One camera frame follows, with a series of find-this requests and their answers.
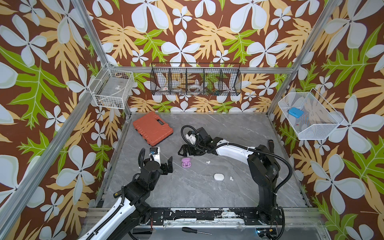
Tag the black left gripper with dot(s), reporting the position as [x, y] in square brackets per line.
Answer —
[170, 169]

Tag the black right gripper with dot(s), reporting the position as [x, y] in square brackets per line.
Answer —
[189, 146]

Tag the purple earbud charging case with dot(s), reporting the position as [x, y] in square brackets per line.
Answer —
[186, 163]

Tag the white earbud charging case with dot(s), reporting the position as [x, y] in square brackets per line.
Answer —
[219, 177]

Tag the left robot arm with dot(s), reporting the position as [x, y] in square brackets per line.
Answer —
[131, 209]

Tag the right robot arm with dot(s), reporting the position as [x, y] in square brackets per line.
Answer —
[268, 170]

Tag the red plastic tool case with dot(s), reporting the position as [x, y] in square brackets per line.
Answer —
[153, 128]

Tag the blue small box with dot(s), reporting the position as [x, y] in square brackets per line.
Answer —
[295, 112]

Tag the white mesh basket right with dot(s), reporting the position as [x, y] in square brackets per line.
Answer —
[319, 120]

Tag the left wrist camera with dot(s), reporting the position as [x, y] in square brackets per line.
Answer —
[155, 154]

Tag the black screwdriver on front rail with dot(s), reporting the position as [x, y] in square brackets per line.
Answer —
[194, 231]

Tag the black handled screwdriver on table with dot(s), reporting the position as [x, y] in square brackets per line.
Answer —
[271, 145]

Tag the black wire basket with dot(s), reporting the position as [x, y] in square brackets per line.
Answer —
[210, 79]

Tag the white wire basket left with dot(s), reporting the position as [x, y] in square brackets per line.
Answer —
[111, 88]

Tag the aluminium frame post left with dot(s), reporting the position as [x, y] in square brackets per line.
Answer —
[95, 41]

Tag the aluminium frame post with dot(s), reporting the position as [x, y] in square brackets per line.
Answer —
[309, 43]
[95, 41]

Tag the aluminium frame post right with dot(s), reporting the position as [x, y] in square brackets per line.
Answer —
[309, 43]

